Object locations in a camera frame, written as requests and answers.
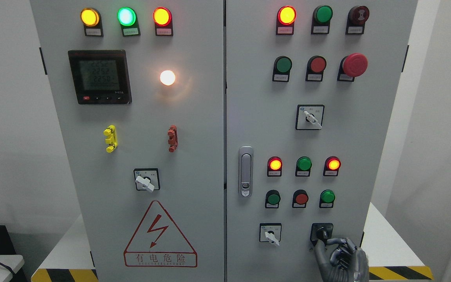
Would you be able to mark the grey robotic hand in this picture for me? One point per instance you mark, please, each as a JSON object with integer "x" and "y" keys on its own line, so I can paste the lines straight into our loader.
{"x": 347, "y": 263}

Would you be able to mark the black rotary knob switch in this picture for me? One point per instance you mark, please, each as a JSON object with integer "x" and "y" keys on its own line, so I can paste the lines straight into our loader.
{"x": 320, "y": 231}

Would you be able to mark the green light lower right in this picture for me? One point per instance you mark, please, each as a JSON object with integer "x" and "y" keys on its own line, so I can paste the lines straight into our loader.
{"x": 327, "y": 198}

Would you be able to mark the red push button lower centre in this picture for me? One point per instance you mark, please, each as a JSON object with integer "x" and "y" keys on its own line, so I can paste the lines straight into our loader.
{"x": 300, "y": 199}

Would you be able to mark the white platform with hazard stripes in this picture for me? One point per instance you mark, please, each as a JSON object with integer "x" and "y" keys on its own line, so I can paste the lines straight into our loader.
{"x": 390, "y": 258}

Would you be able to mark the green push button lower left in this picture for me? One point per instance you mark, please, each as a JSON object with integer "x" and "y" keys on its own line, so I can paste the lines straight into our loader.
{"x": 272, "y": 199}

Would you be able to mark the red light middle right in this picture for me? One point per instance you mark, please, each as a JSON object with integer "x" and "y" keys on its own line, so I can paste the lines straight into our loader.
{"x": 332, "y": 166}

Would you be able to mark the green light middle centre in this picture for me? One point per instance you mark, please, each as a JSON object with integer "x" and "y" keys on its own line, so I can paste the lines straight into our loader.
{"x": 303, "y": 167}

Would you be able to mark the red lit light middle left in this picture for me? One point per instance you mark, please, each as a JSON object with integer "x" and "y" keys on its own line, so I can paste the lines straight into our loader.
{"x": 274, "y": 168}

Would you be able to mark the grey electrical control cabinet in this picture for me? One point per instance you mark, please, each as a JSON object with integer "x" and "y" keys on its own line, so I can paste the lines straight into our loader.
{"x": 222, "y": 53}

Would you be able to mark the red high voltage warning sticker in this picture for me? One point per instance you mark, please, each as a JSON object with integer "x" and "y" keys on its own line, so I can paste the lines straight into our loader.
{"x": 159, "y": 242}

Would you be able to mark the red emergency stop mushroom button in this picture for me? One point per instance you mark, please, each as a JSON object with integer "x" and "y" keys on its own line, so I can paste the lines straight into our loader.
{"x": 352, "y": 66}

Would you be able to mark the red push button upper row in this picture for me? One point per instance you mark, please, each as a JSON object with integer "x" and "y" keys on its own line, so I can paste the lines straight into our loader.
{"x": 315, "y": 69}

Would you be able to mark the green push button upper row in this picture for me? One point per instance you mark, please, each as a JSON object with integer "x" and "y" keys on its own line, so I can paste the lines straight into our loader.
{"x": 281, "y": 69}

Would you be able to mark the red terminal connector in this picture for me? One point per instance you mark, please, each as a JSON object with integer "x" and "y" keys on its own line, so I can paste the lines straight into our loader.
{"x": 173, "y": 138}

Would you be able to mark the green unlit light top row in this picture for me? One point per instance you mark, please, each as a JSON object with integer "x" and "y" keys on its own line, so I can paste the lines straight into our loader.
{"x": 321, "y": 19}

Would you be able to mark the dark red buzzer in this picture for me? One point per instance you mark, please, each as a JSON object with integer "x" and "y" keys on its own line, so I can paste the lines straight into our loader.
{"x": 357, "y": 17}

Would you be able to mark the red lit light top right door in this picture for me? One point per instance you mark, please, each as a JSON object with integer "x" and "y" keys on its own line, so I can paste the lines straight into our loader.
{"x": 286, "y": 17}

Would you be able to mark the white lit indicator lamp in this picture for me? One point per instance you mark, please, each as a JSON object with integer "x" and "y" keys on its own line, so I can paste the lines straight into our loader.
{"x": 167, "y": 77}

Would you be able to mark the yellow terminal connector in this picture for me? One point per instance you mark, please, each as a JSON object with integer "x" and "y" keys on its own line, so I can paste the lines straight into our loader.
{"x": 111, "y": 138}

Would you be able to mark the red lit indicator light left door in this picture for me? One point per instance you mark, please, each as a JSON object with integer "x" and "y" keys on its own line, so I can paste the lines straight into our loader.
{"x": 163, "y": 20}

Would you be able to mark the black digital power meter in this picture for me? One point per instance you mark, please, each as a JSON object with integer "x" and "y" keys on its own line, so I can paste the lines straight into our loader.
{"x": 100, "y": 76}

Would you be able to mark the green lit indicator light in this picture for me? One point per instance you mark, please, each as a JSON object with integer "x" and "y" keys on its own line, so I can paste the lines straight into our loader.
{"x": 128, "y": 20}

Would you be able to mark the yellow indicator light top left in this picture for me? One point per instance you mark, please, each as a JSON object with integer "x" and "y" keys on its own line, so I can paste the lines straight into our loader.
{"x": 92, "y": 22}

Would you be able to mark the lower white rotary selector switch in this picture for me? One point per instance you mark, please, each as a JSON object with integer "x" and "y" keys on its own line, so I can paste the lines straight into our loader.
{"x": 270, "y": 233}

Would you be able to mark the silver door latch handle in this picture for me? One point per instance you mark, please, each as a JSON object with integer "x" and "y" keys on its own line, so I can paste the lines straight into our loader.
{"x": 245, "y": 171}

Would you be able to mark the upper right rotary selector switch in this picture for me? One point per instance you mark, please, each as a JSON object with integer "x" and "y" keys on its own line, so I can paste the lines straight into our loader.
{"x": 309, "y": 117}

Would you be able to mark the left door rotary selector switch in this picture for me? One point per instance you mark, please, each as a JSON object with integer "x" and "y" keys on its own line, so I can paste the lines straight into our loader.
{"x": 147, "y": 179}

